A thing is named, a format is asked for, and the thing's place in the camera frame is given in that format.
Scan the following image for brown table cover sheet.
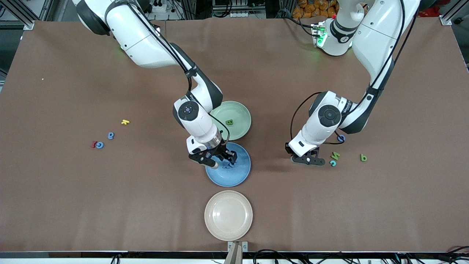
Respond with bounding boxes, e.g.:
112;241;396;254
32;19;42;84
0;16;469;253

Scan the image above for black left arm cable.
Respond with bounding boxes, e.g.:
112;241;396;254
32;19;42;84
290;0;420;145

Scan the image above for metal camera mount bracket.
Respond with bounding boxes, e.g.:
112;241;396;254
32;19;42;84
227;241;248;264

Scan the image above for green plate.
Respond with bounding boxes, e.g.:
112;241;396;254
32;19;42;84
212;101;252;141

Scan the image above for white power strip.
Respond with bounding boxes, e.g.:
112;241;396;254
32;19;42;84
230;10;265;19
148;0;171;13

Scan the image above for red plush object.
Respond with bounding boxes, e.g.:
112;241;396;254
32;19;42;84
418;5;446;18

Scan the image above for black base cable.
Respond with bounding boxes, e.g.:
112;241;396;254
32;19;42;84
284;15;315;37

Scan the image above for blue plate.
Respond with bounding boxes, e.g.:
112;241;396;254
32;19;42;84
205;142;251;187

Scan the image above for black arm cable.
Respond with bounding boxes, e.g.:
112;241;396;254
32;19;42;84
290;0;420;145
106;0;231;142

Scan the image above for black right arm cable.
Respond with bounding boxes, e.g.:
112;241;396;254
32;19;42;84
106;0;231;142

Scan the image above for black floor cable bundle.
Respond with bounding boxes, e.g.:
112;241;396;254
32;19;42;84
253;249;370;264

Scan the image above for orange packets pile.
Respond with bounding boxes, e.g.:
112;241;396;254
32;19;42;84
292;0;338;19

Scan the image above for aluminium frame post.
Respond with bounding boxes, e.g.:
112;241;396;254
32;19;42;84
5;0;36;30
440;0;469;26

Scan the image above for beige plate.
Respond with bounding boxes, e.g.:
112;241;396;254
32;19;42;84
204;190;253;241

